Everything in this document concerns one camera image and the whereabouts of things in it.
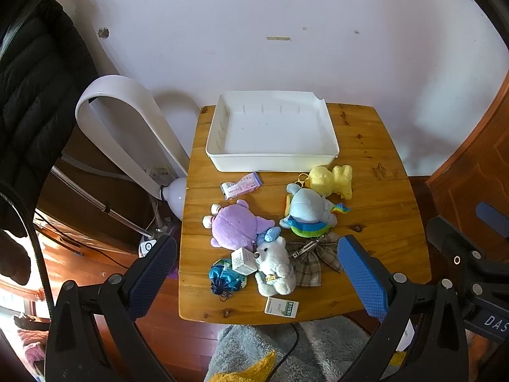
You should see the yellow plush toy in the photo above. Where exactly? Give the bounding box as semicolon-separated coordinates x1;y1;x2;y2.
305;165;353;200

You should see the black cable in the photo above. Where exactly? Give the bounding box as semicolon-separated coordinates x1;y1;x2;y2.
267;322;300;382

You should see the wooden bedside table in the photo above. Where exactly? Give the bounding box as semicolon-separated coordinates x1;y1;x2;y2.
178;104;430;324

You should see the pink tissue packet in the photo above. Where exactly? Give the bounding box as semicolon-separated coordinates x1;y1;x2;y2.
220;173;262;200

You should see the plaid fabric bow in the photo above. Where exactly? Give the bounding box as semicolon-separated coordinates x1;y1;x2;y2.
286;232;343;287

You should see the white round lamp bulb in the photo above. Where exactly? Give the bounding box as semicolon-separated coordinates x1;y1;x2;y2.
161;178;187;221

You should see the white green medicine box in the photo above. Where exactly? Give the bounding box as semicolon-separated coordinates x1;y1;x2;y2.
264;297;299;318

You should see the yellow fluffy cloth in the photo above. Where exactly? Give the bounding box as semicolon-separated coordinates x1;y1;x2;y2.
211;350;276;382

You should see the purple plush toy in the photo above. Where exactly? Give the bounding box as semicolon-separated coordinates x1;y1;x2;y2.
202;199;281;251

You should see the white bear plush toy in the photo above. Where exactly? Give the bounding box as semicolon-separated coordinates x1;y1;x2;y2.
254;236;297;298

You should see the white plastic storage bin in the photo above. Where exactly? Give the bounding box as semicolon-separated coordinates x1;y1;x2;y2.
205;91;340;173

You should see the blue rainbow plush toy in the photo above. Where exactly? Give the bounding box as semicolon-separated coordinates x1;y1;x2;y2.
279;184;350;238

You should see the grey fluffy rug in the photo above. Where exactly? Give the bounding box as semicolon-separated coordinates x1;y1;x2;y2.
205;315;369;381

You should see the black padded jacket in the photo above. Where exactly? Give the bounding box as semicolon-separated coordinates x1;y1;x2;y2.
1;0;97;214

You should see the small white cube box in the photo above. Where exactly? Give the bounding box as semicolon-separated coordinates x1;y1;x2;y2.
231;247;258;276

